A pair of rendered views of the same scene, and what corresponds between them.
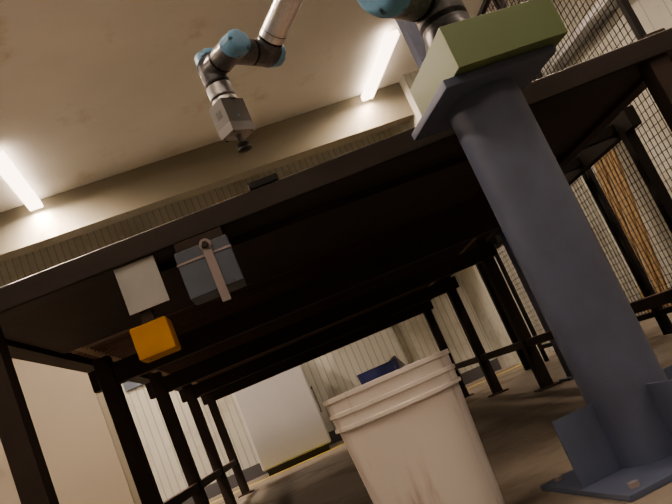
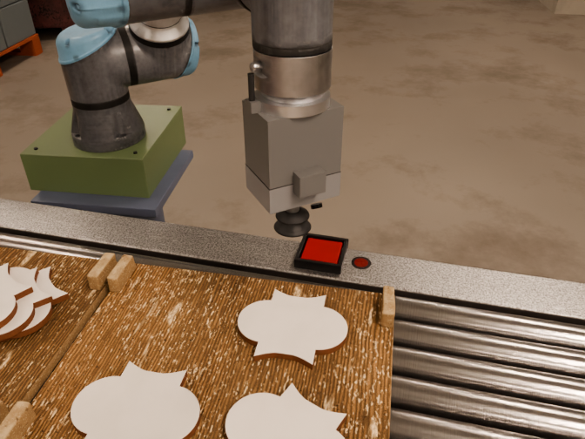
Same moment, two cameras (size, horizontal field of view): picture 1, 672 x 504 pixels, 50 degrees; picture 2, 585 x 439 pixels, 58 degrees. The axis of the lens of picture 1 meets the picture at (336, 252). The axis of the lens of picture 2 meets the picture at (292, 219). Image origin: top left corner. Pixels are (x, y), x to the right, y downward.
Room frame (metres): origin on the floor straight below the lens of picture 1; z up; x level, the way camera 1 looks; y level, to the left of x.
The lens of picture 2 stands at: (2.43, 0.30, 1.46)
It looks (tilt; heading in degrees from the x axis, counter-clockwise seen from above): 34 degrees down; 201
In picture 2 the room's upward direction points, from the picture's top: straight up
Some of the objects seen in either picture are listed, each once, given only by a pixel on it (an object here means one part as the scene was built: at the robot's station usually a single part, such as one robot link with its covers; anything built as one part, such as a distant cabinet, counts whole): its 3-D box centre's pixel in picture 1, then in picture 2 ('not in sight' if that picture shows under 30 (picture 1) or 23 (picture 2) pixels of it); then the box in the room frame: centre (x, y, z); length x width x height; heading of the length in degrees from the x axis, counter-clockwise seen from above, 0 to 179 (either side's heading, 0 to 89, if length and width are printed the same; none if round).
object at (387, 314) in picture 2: not in sight; (387, 306); (1.88, 0.23, 0.95); 0.06 x 0.02 x 0.03; 10
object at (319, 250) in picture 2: not in sight; (321, 253); (1.77, 0.10, 0.92); 0.06 x 0.06 x 0.01; 7
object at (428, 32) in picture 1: (451, 39); (104, 114); (1.59, -0.44, 1.01); 0.15 x 0.15 x 0.10
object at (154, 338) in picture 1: (144, 309); not in sight; (1.71, 0.48, 0.74); 0.09 x 0.08 x 0.24; 97
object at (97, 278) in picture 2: not in sight; (103, 270); (1.96, -0.18, 0.95); 0.06 x 0.02 x 0.03; 10
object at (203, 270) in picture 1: (211, 271); not in sight; (1.74, 0.30, 0.77); 0.14 x 0.11 x 0.18; 97
